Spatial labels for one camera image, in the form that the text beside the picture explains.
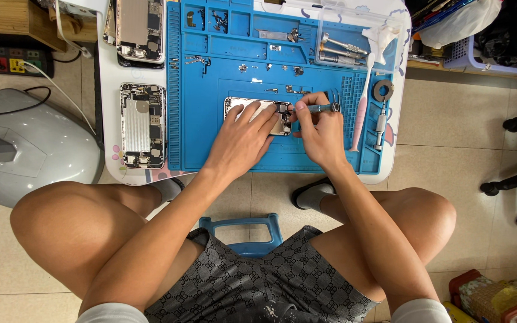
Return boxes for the person's right hand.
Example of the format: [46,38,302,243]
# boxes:
[290,92,351,172]

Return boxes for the person's left hand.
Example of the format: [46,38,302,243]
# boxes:
[202,101,286,180]

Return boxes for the blue precision screwdriver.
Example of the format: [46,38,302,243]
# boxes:
[280,102,341,114]

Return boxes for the silver phone housing with white inlay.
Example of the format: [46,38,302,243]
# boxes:
[223,96,294,137]

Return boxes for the pink toothbrush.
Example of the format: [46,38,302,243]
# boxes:
[349,52,376,153]

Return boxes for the silver screwdriver with swivel cap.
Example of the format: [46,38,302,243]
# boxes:
[373,101,387,151]

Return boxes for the black right slipper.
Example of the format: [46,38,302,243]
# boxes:
[290,177,337,210]

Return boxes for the grey right sock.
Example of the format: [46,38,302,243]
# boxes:
[295,183,336,212]

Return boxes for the grey sock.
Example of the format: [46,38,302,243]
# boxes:
[295,183,336,212]
[150,179,183,203]

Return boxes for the black tape roll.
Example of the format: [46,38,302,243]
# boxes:
[372,79,395,103]

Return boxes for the silver screwdriver with knurled grip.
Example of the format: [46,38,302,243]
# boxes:
[320,43,363,60]
[320,33,369,55]
[318,51,366,67]

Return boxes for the grey left sock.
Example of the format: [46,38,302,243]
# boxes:
[150,179,183,203]

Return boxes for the blue silicone repair mat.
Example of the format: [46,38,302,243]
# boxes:
[166,0,399,176]

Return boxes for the silver phone housing with boards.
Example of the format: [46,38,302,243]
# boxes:
[120,82,168,170]
[115,0,166,64]

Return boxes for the blue plastic stool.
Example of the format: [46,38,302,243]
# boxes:
[198,213,285,258]

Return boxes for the crumpled white tissue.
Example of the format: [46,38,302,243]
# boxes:
[361,24,401,66]

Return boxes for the flat silver metal plate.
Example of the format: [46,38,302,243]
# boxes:
[256,29,289,41]

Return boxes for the clear plastic box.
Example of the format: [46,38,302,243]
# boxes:
[314,4,404,75]

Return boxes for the black phone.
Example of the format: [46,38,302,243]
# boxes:
[117,54,166,71]

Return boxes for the scattered small metal phone parts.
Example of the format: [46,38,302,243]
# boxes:
[169,8,313,96]

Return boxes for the person's right leg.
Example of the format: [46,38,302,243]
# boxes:
[309,187,458,303]

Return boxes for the person's leg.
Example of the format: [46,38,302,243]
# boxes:
[309,187,458,303]
[9,180,206,302]

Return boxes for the grey patterned shorts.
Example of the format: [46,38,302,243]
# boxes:
[144,225,381,323]

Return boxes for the lavender plastic basket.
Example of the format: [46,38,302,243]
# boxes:
[443,35,517,76]

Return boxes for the white plastic bag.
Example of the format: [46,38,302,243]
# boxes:
[419,0,503,49]

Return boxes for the phone housing seen edge-on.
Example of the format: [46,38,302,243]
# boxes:
[102,0,118,46]

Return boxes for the person's left leg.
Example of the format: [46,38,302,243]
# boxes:
[9,180,206,302]

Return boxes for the grey fan base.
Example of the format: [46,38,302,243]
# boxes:
[0,88,106,209]

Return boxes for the white shirt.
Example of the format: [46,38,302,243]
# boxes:
[75,298,453,323]

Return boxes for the wooden shelf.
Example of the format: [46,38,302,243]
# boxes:
[0,0,98,53]

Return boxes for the heap of tools and cables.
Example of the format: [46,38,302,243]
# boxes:
[404,0,479,36]

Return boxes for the white power cable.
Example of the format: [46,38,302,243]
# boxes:
[16,60,98,136]

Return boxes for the black cable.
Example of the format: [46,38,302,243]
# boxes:
[0,56,82,118]

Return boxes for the white cord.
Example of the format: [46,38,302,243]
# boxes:
[53,0,94,59]

